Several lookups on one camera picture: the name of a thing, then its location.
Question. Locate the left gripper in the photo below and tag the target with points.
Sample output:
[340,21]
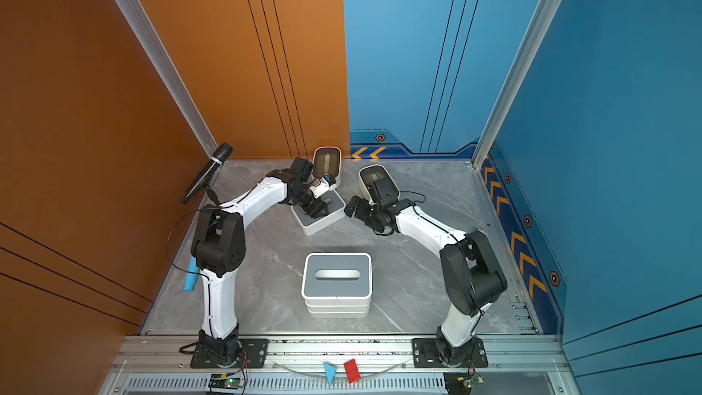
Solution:
[317,209]

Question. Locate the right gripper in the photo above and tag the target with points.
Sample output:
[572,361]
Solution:
[360,213]

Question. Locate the grey lid tissue box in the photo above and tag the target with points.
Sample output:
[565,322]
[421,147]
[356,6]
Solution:
[340,306]
[310,226]
[335,277]

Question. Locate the cream tissue box angled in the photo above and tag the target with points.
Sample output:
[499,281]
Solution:
[370,178]

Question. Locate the bamboo lid tissue box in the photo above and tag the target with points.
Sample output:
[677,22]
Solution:
[333,315]

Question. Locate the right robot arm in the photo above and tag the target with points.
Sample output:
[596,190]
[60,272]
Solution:
[473,277]

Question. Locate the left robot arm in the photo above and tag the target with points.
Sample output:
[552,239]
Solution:
[219,246]

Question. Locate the cream tissue box rear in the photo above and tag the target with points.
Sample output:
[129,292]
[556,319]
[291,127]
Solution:
[327,162]

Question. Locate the black microphone on stand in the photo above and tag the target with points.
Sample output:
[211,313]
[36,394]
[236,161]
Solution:
[203,179]

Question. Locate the blue microphone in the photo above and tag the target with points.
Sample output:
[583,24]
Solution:
[192,273]

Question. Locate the red block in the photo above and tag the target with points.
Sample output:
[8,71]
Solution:
[352,372]

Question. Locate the blue triangle piece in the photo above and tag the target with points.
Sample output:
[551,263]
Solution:
[330,372]

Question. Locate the right circuit board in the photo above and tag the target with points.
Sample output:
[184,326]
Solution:
[462,384]

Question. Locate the circuit board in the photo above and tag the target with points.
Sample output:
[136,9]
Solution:
[227,383]
[462,384]

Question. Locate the left circuit board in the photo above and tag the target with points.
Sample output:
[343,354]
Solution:
[227,383]

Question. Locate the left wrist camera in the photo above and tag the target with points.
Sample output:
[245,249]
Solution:
[322,185]

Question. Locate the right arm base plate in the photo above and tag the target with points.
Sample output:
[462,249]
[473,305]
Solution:
[425,352]

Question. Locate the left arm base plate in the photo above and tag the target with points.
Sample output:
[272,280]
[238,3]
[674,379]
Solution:
[252,354]

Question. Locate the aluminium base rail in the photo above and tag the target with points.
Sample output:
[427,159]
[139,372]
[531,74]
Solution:
[295,365]

